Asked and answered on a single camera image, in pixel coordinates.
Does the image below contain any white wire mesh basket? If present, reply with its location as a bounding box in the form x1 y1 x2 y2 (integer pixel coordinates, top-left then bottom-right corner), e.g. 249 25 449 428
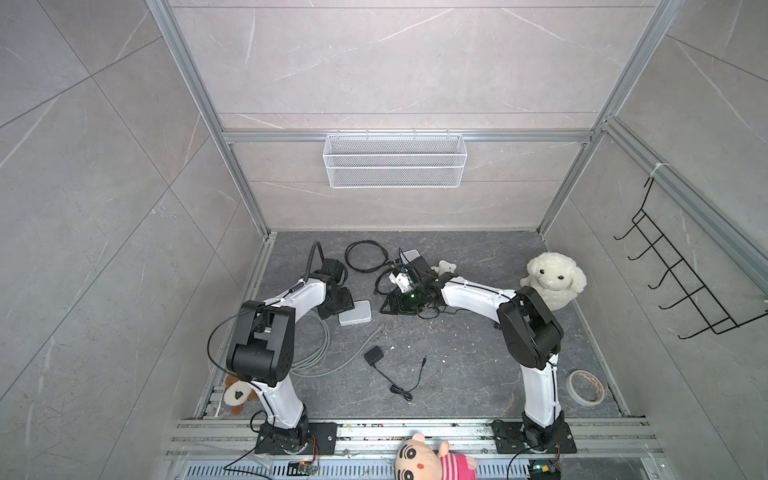
323 133 468 189

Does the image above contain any white network switch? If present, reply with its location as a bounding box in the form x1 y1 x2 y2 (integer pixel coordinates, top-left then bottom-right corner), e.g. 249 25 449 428
399 249 421 264
338 300 372 327

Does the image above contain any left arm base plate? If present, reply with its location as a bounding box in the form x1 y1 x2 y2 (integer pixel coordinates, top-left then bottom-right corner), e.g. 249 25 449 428
255 422 338 456

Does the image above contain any roll of tape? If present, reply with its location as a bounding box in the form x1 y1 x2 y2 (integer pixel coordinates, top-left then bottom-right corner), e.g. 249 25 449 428
565 370 606 407

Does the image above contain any black wire hook rack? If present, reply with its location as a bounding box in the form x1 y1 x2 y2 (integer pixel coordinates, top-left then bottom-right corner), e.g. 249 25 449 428
613 178 767 340

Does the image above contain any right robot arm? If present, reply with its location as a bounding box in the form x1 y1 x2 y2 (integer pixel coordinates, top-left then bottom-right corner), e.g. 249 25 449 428
380 273 567 452

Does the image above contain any large black cable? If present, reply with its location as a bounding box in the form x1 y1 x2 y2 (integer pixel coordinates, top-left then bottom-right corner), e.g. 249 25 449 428
344 239 402 275

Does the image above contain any large white plush dog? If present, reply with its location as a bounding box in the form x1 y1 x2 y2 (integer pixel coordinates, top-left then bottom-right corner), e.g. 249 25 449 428
520 252 587 312

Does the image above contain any grey cable bundle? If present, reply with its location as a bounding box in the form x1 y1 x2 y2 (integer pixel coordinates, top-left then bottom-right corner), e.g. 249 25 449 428
289 314 385 379

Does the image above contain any pink striped cartoon doll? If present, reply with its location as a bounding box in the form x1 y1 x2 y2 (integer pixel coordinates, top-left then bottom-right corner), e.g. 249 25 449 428
394 433 478 480

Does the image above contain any brown white plush toy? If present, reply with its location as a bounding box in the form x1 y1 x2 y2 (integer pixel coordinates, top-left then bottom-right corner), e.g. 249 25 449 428
223 375 258 415

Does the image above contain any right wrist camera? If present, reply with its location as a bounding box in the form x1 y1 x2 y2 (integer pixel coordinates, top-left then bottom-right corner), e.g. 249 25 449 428
388 267 415 294

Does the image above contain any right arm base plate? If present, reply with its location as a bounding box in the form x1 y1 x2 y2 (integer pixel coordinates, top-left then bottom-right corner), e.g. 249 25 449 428
490 419 577 454

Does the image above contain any black power adapter near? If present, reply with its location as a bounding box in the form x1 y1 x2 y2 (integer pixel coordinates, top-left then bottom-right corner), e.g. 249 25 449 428
363 344 428 402

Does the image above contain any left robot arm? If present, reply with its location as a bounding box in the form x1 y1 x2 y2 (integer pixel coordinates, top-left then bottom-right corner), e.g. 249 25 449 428
215 241 354 453

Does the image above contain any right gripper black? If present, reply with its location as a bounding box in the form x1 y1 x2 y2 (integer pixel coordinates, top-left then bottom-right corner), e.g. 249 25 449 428
378 285 427 316

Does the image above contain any black power adapter with plug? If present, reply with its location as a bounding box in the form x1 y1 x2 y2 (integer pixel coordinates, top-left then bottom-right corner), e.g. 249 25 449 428
417 301 447 320

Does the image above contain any small white plush toy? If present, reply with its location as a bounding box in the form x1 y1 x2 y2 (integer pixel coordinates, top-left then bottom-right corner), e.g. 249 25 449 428
432 260 457 276

